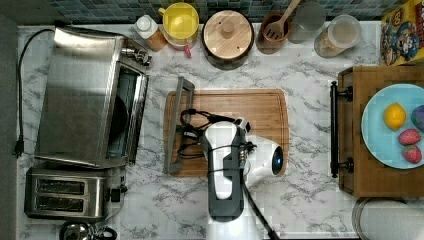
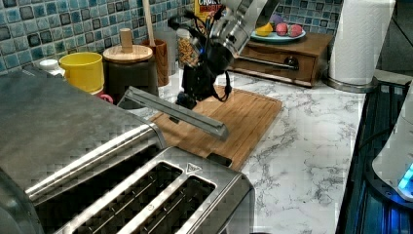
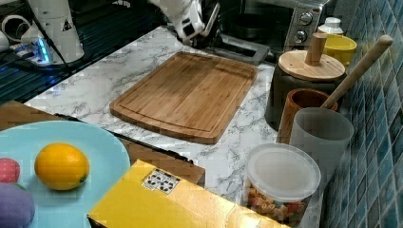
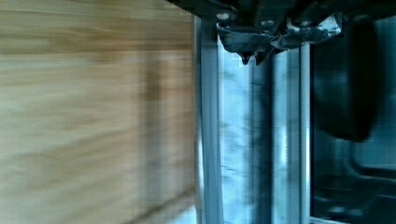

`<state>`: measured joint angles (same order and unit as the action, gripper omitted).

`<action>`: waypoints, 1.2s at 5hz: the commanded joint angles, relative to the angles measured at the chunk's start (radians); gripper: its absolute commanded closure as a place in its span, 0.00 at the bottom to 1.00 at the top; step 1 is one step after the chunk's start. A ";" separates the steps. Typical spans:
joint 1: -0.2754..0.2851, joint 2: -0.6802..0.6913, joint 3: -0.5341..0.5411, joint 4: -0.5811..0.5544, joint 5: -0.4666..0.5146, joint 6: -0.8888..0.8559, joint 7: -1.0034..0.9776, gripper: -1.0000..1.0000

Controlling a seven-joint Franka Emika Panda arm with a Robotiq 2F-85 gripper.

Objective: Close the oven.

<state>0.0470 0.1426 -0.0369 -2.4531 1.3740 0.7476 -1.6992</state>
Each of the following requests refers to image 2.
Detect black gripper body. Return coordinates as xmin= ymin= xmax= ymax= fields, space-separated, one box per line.
xmin=181 ymin=44 xmax=234 ymax=101

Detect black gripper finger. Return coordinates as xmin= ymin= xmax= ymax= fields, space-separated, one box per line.
xmin=175 ymin=92 xmax=197 ymax=109

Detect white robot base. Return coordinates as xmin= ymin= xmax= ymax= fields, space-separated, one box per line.
xmin=372 ymin=85 xmax=413 ymax=202

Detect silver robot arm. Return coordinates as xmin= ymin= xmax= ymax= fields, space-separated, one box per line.
xmin=168 ymin=0 xmax=280 ymax=109

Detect stainless steel toaster oven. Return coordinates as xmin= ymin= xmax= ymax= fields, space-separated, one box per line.
xmin=0 ymin=67 xmax=166 ymax=234

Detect clear cereal jar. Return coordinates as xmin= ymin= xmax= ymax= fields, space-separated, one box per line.
xmin=176 ymin=28 xmax=198 ymax=68

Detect bamboo cutting board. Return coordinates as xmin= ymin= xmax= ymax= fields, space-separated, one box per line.
xmin=150 ymin=89 xmax=282 ymax=171

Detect brown wooden utensil holder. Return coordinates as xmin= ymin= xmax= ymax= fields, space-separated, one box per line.
xmin=141 ymin=39 xmax=169 ymax=87

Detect frosted plastic container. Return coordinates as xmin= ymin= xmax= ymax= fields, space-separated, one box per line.
xmin=154 ymin=27 xmax=177 ymax=75

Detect black canister with wooden lid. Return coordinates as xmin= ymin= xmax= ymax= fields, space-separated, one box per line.
xmin=103 ymin=28 xmax=159 ymax=109

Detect yellow cereal box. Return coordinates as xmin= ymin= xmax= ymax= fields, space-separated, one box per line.
xmin=194 ymin=0 xmax=222 ymax=23

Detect yellow lemon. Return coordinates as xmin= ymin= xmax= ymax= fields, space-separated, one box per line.
xmin=255 ymin=22 xmax=273 ymax=37

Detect light blue plate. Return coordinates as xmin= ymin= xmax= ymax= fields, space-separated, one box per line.
xmin=250 ymin=30 xmax=306 ymax=44

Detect pink mug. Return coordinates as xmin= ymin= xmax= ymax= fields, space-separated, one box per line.
xmin=93 ymin=89 xmax=113 ymax=103

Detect red apple left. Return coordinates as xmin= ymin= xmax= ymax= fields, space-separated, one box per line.
xmin=276 ymin=22 xmax=288 ymax=36

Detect red apple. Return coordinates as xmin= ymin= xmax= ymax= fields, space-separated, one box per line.
xmin=276 ymin=22 xmax=288 ymax=36
xmin=287 ymin=24 xmax=303 ymax=38

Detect purple fruit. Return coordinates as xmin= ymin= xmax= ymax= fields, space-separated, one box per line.
xmin=269 ymin=14 xmax=283 ymax=26

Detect silver two-slot toaster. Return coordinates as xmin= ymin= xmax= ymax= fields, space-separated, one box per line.
xmin=35 ymin=147 xmax=255 ymax=234

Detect wooden drawer box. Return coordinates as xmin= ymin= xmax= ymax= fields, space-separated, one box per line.
xmin=230 ymin=32 xmax=332 ymax=88

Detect red apple right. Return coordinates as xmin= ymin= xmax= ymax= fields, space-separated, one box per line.
xmin=287 ymin=24 xmax=303 ymax=38

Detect yellow plastic cup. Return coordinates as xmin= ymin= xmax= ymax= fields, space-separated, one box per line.
xmin=58 ymin=52 xmax=104 ymax=93

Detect white bottle cap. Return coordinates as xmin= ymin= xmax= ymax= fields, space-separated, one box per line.
xmin=39 ymin=59 xmax=65 ymax=76

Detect white paper towel roll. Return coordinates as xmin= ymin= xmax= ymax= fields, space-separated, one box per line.
xmin=321 ymin=0 xmax=395 ymax=94

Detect wooden spoon handle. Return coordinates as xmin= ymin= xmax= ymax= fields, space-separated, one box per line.
xmin=142 ymin=0 xmax=156 ymax=47

